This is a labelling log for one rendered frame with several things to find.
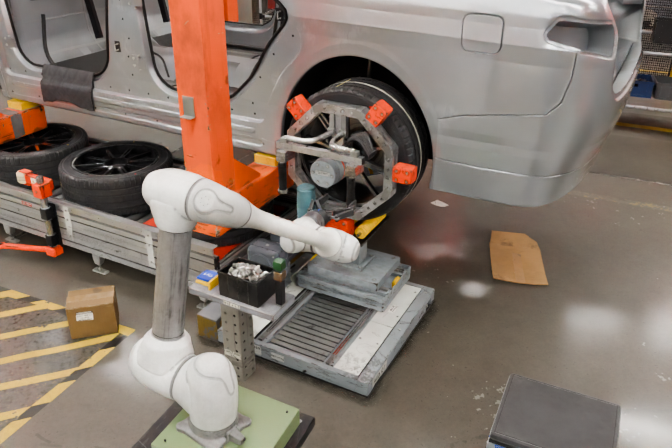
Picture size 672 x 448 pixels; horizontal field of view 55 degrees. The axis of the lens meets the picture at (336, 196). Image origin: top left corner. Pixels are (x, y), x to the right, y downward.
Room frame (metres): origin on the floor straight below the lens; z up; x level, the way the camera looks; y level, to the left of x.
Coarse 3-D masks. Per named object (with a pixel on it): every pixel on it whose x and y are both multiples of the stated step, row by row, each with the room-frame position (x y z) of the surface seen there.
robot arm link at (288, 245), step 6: (306, 216) 2.15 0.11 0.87; (294, 222) 2.09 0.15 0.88; (300, 222) 2.08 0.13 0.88; (306, 222) 2.08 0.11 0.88; (312, 222) 2.09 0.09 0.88; (312, 228) 2.05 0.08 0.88; (318, 228) 2.05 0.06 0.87; (282, 240) 2.02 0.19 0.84; (288, 240) 2.01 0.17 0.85; (294, 240) 2.00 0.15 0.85; (282, 246) 2.02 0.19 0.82; (288, 246) 2.00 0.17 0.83; (294, 246) 2.00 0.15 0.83; (300, 246) 2.00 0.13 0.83; (306, 246) 2.02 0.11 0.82; (288, 252) 2.01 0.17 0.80; (294, 252) 2.01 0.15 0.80; (312, 252) 2.03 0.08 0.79
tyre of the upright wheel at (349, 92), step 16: (352, 80) 2.95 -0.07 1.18; (368, 80) 2.96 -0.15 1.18; (320, 96) 2.86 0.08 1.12; (336, 96) 2.82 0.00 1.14; (352, 96) 2.79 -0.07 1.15; (368, 96) 2.76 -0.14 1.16; (384, 96) 2.80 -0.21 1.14; (400, 96) 2.88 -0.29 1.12; (400, 112) 2.76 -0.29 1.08; (416, 112) 2.86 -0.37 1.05; (384, 128) 2.72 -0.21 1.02; (400, 128) 2.68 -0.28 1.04; (416, 128) 2.78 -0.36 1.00; (400, 144) 2.68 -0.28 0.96; (416, 144) 2.73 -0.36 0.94; (400, 160) 2.67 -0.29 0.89; (416, 160) 2.70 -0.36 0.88; (320, 192) 2.87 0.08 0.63; (400, 192) 2.67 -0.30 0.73; (384, 208) 2.71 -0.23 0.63
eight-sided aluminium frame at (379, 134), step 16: (320, 112) 2.82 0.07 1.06; (336, 112) 2.73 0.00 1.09; (352, 112) 2.74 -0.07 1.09; (368, 128) 2.66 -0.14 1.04; (384, 144) 2.67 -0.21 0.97; (384, 160) 2.62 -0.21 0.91; (304, 176) 2.86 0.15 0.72; (384, 176) 2.62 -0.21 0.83; (384, 192) 2.61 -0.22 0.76; (336, 208) 2.73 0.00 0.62; (368, 208) 2.66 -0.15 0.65
